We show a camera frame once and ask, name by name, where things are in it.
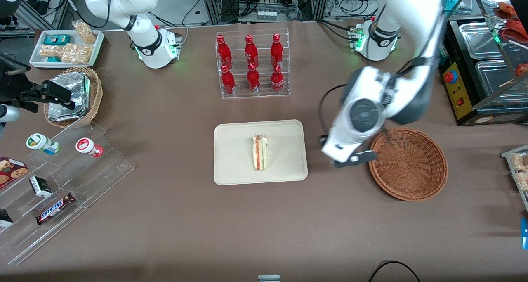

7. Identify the white rectangular snack tray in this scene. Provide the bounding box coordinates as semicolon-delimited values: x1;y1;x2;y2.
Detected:
29;29;105;69

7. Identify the red lid yoghurt cup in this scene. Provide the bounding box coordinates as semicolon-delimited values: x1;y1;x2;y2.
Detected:
75;137;104;158

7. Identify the black food warmer machine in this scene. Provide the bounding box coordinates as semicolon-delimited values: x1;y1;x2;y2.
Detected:
437;0;528;126

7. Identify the beige plastic tray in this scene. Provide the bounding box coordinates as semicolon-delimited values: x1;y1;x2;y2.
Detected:
213;119;309;186

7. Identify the red cookie box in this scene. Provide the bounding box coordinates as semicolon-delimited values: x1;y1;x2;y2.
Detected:
0;156;29;190

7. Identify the clear acrylic bottle rack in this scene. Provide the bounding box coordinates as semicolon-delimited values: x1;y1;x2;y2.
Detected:
215;28;291;100

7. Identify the black looped cable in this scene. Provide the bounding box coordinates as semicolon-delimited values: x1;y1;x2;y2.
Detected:
368;261;421;282

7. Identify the brown shallow wicker basket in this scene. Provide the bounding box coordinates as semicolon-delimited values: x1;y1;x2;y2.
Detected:
368;127;448;202

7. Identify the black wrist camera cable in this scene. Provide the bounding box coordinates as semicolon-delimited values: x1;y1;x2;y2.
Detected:
317;83;349;146

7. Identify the clear acrylic step shelf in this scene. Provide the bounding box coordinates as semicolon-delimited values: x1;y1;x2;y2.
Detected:
0;122;135;266

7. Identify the snickers chocolate bar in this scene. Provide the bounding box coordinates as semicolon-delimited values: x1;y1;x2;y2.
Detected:
35;192;76;226

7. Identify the light deep wicker basket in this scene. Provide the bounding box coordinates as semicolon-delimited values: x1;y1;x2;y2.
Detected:
43;66;104;129

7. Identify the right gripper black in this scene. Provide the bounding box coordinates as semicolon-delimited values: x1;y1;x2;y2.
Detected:
0;72;77;111

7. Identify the triangle sandwich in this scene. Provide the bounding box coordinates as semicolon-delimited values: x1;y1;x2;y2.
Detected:
252;135;269;171

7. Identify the foil wrapped package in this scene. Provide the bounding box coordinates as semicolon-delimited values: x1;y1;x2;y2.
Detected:
47;102;86;123
61;72;91;109

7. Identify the small black white box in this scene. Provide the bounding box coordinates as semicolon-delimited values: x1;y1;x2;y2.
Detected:
29;175;53;198

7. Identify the clear tray with snacks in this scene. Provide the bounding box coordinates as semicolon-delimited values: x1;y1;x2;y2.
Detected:
501;145;528;212

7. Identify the red cola bottle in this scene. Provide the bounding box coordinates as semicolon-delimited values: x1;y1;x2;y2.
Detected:
247;62;262;93
270;33;285;68
216;34;233;70
220;64;237;95
271;64;285;93
244;35;260;69

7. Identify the clear bag of nuts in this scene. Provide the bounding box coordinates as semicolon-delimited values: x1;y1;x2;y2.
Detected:
72;21;97;45
39;45;63;60
61;43;94;65

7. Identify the green lid yoghurt cup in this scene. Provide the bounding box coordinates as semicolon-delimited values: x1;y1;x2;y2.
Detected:
26;133;61;155

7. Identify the steel food pan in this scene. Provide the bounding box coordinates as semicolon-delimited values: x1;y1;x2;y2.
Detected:
459;22;502;61
476;60;528;106

